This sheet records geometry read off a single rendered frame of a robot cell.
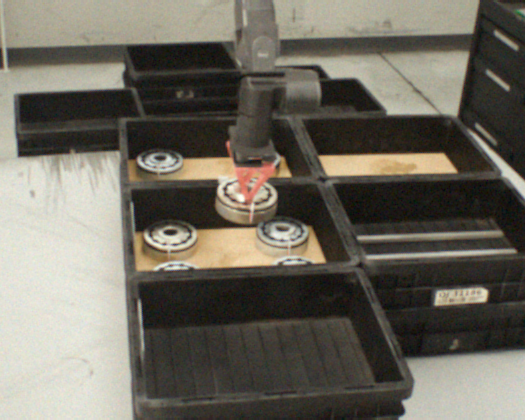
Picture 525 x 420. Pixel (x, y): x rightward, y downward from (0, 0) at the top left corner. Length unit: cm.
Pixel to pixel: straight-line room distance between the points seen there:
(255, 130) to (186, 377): 41
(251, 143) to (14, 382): 60
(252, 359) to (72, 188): 86
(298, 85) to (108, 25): 334
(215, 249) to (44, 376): 39
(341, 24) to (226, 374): 375
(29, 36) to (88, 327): 311
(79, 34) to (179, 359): 339
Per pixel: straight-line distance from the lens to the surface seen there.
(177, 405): 121
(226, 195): 146
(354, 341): 150
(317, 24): 494
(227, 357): 144
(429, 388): 164
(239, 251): 168
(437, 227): 184
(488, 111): 326
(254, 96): 136
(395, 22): 511
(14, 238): 197
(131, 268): 146
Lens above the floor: 178
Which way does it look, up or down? 29 degrees down
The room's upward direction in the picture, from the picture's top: 5 degrees clockwise
